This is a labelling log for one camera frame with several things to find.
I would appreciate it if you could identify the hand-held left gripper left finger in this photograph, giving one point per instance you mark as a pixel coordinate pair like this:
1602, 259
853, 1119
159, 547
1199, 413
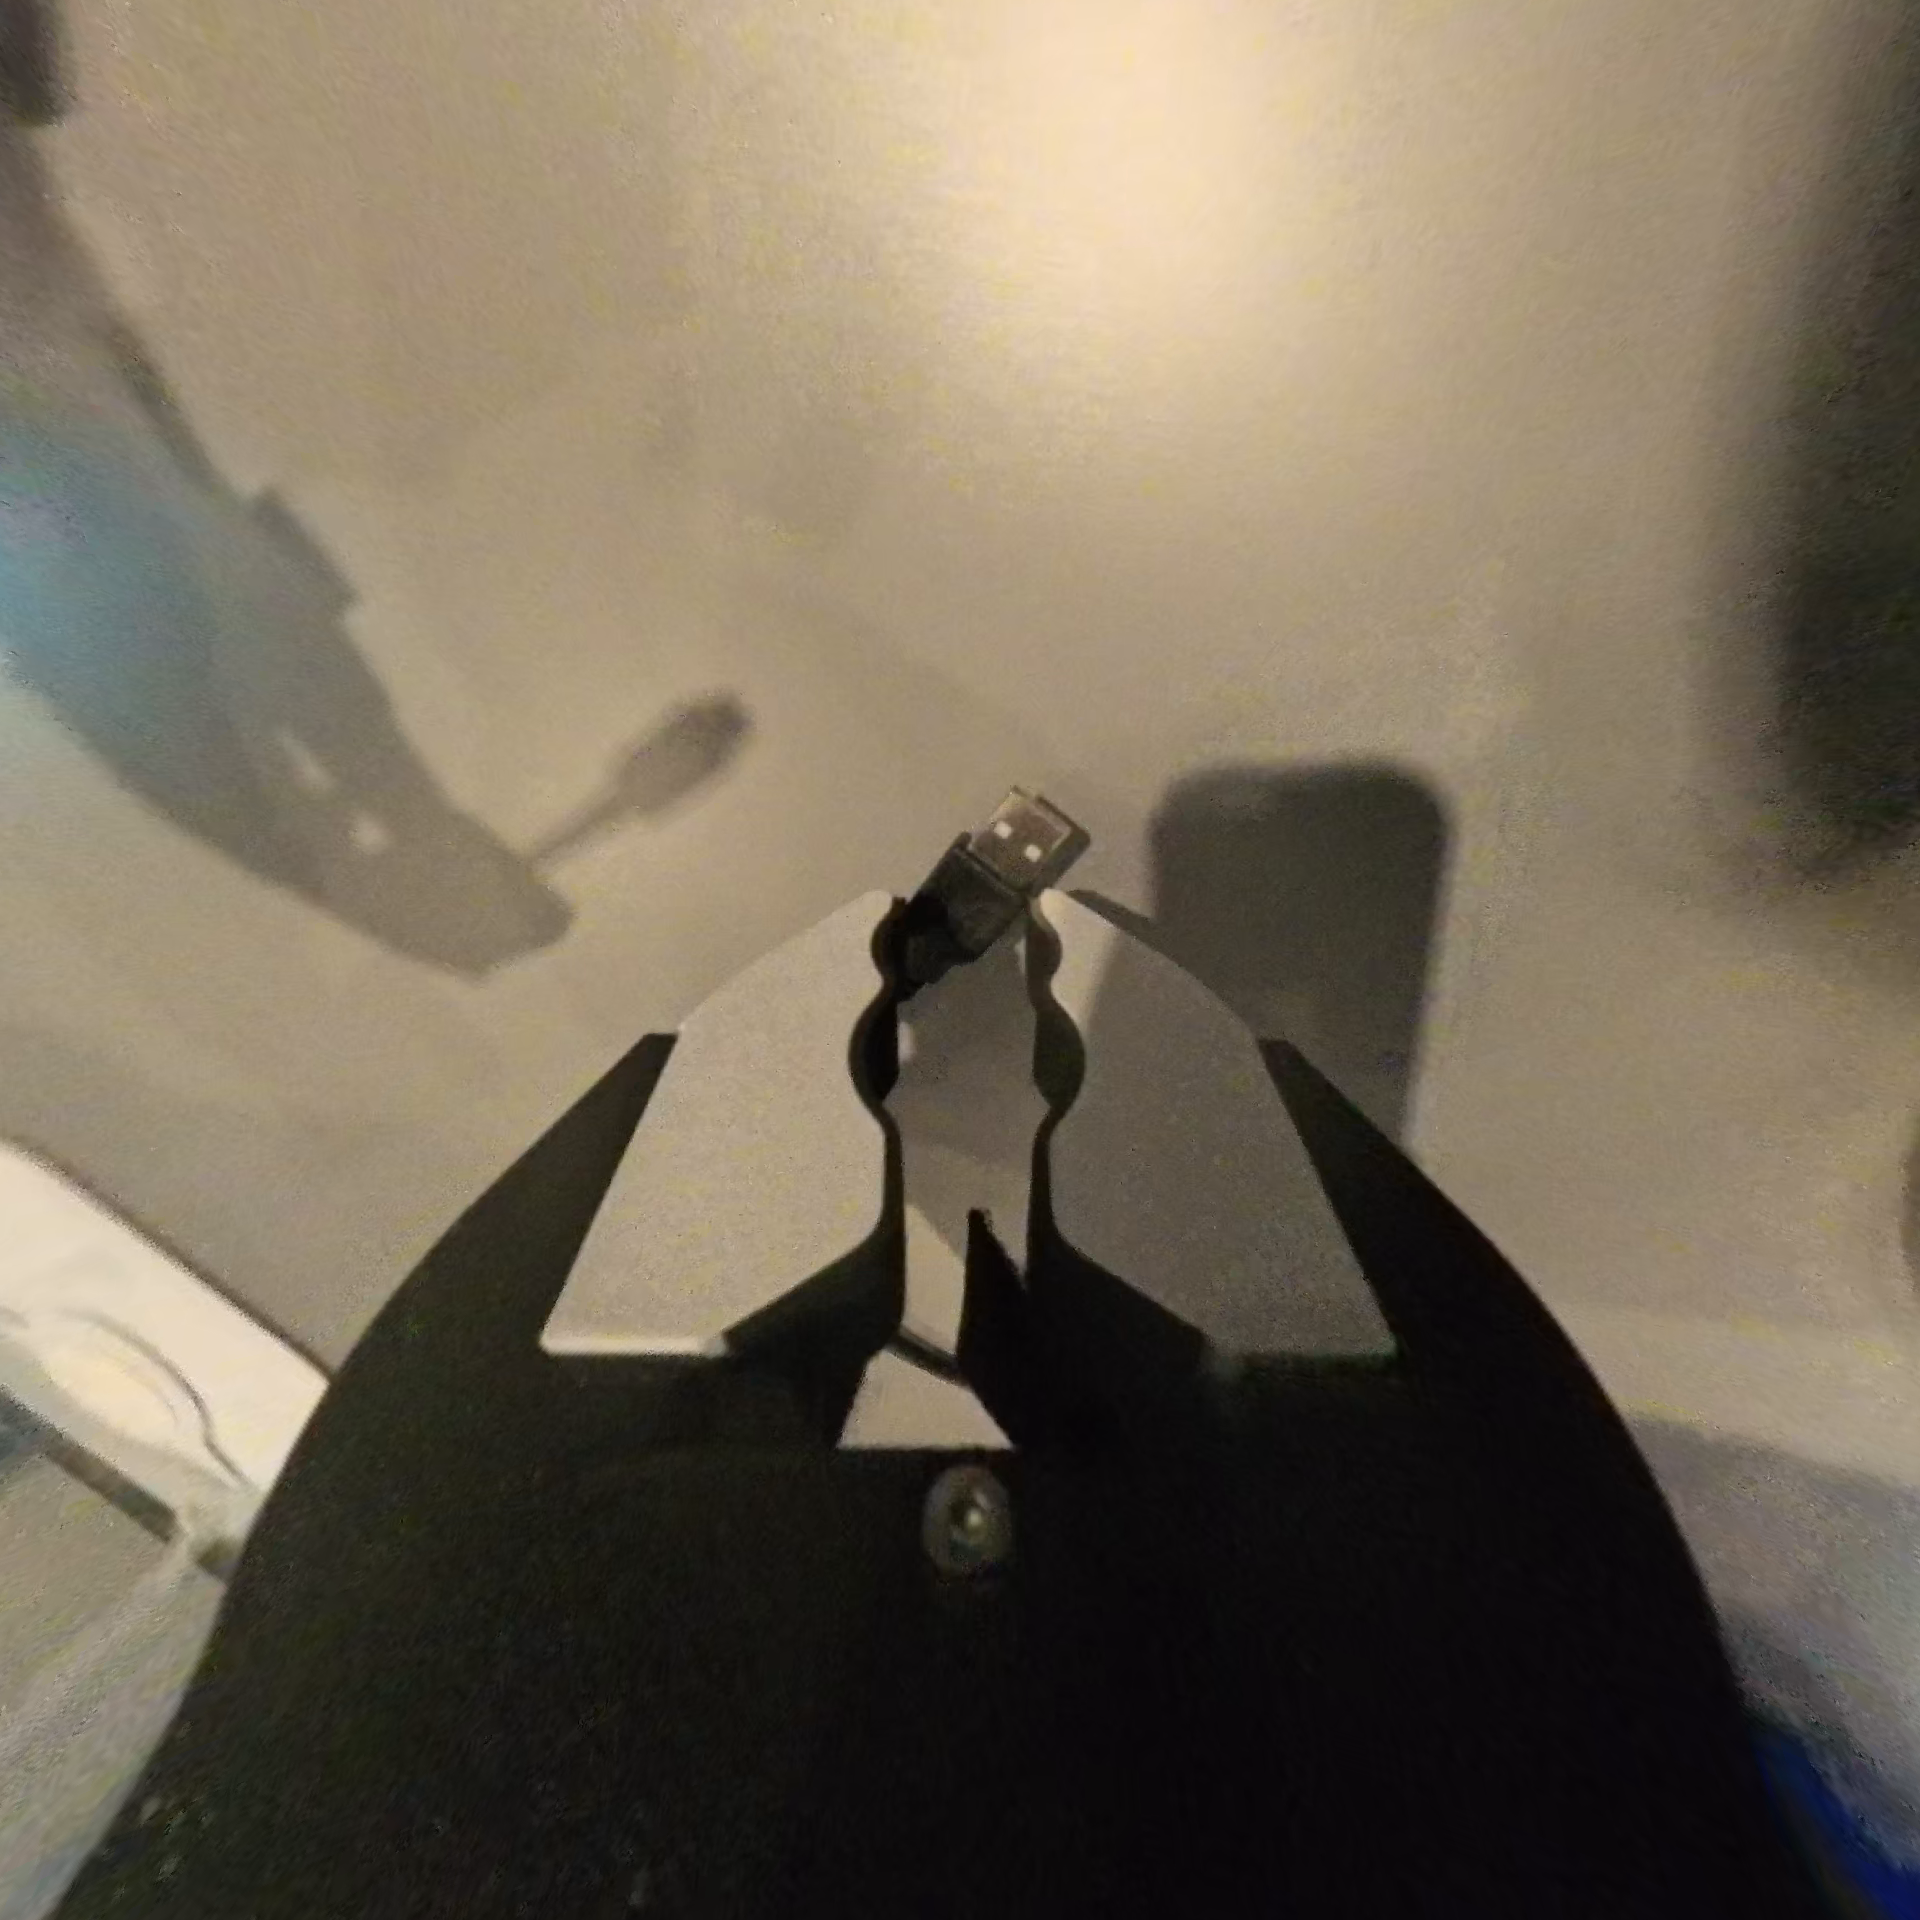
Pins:
721, 1170

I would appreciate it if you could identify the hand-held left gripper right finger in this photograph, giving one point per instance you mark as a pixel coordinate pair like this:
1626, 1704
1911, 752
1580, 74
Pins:
1200, 1170

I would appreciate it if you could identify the white document stand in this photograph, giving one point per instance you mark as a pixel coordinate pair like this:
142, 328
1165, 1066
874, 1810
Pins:
90, 1245

